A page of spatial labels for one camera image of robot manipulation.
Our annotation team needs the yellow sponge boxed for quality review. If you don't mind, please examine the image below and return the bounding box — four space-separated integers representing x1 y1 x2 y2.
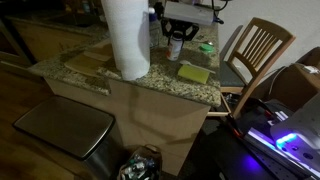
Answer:
178 65 209 84

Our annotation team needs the white paper towel roll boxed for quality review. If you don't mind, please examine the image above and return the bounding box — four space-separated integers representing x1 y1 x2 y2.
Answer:
101 0 150 81

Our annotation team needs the wooden cutting board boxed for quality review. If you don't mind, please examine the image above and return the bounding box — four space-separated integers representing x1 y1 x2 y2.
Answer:
64 39 114 77

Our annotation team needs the wooden chair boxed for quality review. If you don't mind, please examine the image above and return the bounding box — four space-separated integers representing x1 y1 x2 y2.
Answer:
208 17 295 118

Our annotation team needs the cardboard box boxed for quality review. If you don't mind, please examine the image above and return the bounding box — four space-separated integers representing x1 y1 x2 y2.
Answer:
268 47 320 111

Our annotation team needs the stainless steel trash can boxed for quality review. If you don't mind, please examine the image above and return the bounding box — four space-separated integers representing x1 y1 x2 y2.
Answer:
13 96 118 180

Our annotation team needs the bag of recyclables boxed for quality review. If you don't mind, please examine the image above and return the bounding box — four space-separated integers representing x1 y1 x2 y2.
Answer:
117 144 162 180

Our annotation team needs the white spray can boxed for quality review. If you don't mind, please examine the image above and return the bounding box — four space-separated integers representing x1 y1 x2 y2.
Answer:
166 31 183 61

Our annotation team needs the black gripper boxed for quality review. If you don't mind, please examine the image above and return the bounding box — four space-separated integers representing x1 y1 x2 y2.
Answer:
161 18 199 41

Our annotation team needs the white plastic spoon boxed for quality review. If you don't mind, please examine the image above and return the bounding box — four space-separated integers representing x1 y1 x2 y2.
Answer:
179 60 216 74

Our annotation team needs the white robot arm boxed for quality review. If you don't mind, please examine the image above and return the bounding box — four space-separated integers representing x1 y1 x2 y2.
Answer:
225 18 320 155

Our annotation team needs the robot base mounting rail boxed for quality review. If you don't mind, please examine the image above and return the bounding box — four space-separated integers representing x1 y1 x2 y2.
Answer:
229 99 320 180

